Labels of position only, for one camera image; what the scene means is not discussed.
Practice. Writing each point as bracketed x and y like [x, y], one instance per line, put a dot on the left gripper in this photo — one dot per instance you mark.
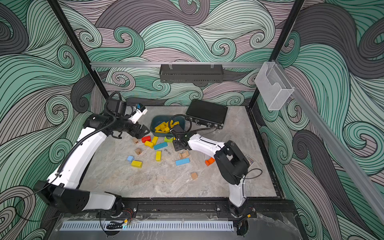
[134, 133]

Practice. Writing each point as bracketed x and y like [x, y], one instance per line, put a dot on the yellow block beside red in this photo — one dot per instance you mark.
[154, 140]

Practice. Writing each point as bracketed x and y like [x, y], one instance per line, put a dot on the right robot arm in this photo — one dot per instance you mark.
[231, 162]

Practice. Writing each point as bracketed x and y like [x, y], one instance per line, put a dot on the teal long block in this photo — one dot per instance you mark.
[160, 146]

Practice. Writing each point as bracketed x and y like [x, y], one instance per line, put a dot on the light blue long block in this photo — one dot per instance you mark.
[182, 161]

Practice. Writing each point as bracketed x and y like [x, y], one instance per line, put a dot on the black hard case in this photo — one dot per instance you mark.
[207, 114]

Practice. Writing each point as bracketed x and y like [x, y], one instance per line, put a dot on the orange arch block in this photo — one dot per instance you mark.
[209, 162]

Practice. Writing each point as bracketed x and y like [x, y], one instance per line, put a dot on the black wall tray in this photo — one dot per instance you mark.
[191, 73]

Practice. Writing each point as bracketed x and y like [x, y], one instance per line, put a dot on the natural wood arch block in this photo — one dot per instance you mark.
[184, 155]

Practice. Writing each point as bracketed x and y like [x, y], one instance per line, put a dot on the playing card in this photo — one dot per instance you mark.
[250, 160]

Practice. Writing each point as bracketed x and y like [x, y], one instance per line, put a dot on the yellow arch block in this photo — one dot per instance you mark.
[149, 144]

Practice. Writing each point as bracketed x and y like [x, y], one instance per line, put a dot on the white slotted cable duct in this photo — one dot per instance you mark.
[221, 226]

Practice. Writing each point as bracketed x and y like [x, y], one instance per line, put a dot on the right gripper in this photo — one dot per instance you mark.
[176, 147]

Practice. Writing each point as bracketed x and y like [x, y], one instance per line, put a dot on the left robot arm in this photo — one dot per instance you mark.
[61, 189]

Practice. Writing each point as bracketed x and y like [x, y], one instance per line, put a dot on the green arch block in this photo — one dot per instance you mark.
[168, 140]

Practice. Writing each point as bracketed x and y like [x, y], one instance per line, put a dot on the clear acrylic holder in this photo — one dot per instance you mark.
[274, 85]

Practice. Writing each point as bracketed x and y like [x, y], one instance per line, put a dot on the small light blue block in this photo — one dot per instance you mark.
[130, 158]

